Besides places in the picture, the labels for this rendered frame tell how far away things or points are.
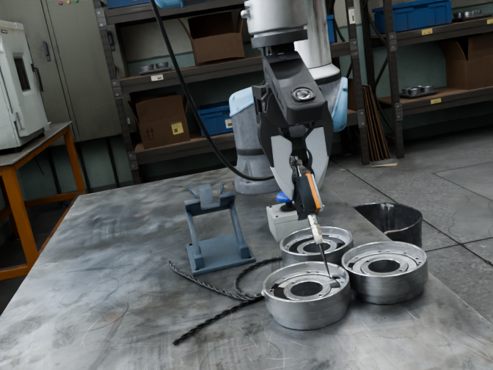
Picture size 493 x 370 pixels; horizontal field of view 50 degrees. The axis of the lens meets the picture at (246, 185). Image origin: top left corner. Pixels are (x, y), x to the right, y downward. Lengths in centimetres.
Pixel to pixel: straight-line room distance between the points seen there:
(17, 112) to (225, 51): 184
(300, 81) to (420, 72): 454
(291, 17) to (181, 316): 40
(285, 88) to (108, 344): 38
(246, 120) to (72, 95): 339
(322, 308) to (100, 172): 424
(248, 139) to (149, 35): 353
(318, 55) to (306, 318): 65
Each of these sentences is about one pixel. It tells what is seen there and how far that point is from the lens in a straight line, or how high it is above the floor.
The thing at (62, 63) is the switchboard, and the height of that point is 119.
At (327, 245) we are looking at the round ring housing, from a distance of 78.
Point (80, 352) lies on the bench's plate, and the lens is 70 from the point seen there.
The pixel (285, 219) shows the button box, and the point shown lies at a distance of 86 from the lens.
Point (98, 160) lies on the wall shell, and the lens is 475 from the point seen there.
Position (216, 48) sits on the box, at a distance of 410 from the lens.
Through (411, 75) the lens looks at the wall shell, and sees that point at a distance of 511.
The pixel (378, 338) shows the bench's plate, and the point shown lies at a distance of 61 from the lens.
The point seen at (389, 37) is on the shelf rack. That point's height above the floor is 98.
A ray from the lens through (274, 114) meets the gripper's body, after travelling 65.
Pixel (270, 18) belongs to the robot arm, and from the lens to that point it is 65.
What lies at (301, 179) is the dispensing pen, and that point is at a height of 95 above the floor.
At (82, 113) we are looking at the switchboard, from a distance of 446.
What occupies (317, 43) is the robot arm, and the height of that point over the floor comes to 110.
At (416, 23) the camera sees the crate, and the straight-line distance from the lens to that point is 457.
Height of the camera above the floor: 113
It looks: 15 degrees down
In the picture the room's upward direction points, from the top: 9 degrees counter-clockwise
